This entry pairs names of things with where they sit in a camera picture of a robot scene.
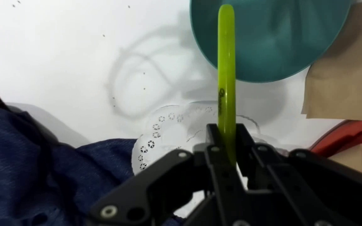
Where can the clear plastic lid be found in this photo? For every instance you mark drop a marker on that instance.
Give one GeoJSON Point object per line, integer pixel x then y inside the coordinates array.
{"type": "Point", "coordinates": [169, 129]}

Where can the white board sheet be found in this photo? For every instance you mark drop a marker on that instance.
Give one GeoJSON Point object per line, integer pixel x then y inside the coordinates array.
{"type": "Point", "coordinates": [63, 50]}

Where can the brown cardboard piece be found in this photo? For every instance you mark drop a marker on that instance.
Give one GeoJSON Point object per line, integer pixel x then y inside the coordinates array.
{"type": "Point", "coordinates": [348, 79]}

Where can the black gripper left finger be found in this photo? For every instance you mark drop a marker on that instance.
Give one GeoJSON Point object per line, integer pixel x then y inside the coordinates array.
{"type": "Point", "coordinates": [156, 188]}

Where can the dark blue cloth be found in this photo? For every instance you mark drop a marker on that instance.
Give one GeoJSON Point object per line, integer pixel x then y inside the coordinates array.
{"type": "Point", "coordinates": [30, 167]}

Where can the red box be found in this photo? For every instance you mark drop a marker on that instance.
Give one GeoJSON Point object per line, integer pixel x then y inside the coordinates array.
{"type": "Point", "coordinates": [348, 136]}

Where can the teal bowl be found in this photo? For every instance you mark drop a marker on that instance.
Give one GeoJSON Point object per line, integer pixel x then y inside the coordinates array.
{"type": "Point", "coordinates": [282, 38]}

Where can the lime green pen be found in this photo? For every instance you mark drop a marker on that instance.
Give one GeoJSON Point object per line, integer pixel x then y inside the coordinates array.
{"type": "Point", "coordinates": [226, 63]}

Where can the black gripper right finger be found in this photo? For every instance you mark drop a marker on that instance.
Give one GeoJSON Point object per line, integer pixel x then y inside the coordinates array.
{"type": "Point", "coordinates": [314, 180]}

